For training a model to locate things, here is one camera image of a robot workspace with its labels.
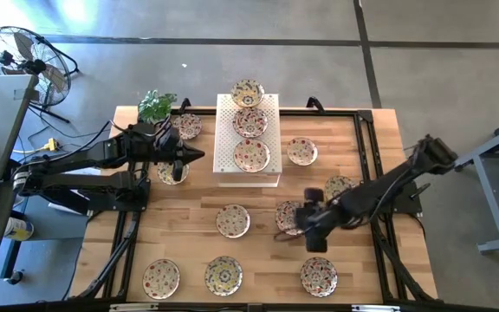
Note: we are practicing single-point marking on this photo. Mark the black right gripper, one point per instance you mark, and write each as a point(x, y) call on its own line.
point(317, 221)

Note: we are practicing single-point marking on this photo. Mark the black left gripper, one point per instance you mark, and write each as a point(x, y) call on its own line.
point(171, 149)

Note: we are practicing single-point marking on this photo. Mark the black bowl with orange flowers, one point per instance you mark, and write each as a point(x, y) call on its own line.
point(190, 125)
point(250, 122)
point(318, 276)
point(285, 216)

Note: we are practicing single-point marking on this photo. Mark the patterned plate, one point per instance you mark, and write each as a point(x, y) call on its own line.
point(160, 278)

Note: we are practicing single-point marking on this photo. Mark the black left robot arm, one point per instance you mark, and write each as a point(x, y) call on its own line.
point(98, 156)

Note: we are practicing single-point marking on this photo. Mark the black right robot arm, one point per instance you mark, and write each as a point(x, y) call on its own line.
point(384, 190)

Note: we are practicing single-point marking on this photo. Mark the white perforated metal shelf riser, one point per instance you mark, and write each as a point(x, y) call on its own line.
point(225, 130)

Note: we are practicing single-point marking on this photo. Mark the black table clamp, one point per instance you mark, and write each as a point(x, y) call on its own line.
point(184, 105)
point(315, 104)

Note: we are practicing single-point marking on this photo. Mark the green potted plant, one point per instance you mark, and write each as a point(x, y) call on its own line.
point(156, 106)

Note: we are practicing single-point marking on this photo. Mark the black device with green light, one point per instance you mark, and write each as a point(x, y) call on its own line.
point(327, 113)

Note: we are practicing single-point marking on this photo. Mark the yellow power connector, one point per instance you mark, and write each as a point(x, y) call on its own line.
point(51, 144)

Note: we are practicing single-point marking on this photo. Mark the black floor fan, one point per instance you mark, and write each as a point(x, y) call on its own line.
point(33, 66)

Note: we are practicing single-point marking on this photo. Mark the white and yellow can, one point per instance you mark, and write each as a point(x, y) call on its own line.
point(17, 229)

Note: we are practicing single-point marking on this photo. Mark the grey metal side table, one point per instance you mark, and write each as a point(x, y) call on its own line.
point(492, 203)

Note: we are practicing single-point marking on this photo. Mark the silver metal bracket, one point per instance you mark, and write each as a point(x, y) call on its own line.
point(375, 308)
point(133, 307)

